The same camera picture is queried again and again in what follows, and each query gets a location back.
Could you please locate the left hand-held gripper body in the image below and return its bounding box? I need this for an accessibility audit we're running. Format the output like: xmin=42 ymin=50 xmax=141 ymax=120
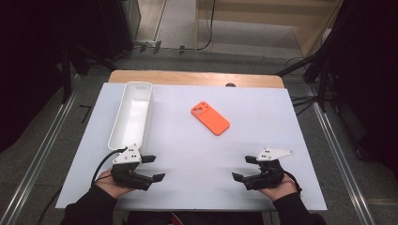
xmin=110 ymin=142 xmax=154 ymax=191

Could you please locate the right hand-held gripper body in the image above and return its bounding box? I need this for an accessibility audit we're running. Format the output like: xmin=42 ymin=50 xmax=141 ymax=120
xmin=243 ymin=147 xmax=295 ymax=191

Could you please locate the long white plastic bin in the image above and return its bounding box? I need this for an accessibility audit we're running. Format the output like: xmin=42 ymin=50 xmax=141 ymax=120
xmin=107 ymin=81 xmax=154 ymax=154

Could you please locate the orange phone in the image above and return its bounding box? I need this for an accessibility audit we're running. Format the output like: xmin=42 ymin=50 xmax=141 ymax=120
xmin=191 ymin=100 xmax=231 ymax=136

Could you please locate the person's left hand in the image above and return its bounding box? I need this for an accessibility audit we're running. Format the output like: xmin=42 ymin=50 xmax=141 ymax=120
xmin=93 ymin=168 xmax=135 ymax=200

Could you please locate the person's right hand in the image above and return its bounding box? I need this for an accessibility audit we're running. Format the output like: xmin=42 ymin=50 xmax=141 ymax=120
xmin=257 ymin=172 xmax=299 ymax=202

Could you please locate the white board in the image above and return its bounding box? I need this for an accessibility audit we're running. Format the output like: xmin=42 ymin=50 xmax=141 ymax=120
xmin=55 ymin=82 xmax=328 ymax=211

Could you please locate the wooden table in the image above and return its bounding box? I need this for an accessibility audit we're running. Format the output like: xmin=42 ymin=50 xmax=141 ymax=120
xmin=108 ymin=69 xmax=285 ymax=89

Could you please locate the black metal stand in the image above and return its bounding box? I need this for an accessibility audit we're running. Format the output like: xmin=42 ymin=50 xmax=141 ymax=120
xmin=60 ymin=46 xmax=116 ymax=104
xmin=276 ymin=52 xmax=332 ymax=113

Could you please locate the dark cabinet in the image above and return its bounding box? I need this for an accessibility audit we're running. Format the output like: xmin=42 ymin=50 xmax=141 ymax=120
xmin=99 ymin=0 xmax=142 ymax=60

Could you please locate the light wooden shelf unit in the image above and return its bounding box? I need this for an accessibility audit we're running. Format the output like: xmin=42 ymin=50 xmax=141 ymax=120
xmin=195 ymin=0 xmax=344 ymax=59

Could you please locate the black curtain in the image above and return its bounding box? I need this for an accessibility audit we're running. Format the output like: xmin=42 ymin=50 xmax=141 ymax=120
xmin=325 ymin=0 xmax=398 ymax=176
xmin=0 ymin=0 xmax=104 ymax=154

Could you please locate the left hand-held gripper cable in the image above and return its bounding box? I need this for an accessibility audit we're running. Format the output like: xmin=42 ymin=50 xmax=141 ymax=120
xmin=90 ymin=146 xmax=130 ymax=188

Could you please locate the aluminium floor rail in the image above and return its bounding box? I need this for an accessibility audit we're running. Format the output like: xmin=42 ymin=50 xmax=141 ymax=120
xmin=0 ymin=73 xmax=81 ymax=225
xmin=304 ymin=83 xmax=376 ymax=225

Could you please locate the black hanging cable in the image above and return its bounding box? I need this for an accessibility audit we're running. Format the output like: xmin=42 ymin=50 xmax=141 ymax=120
xmin=182 ymin=0 xmax=217 ymax=52

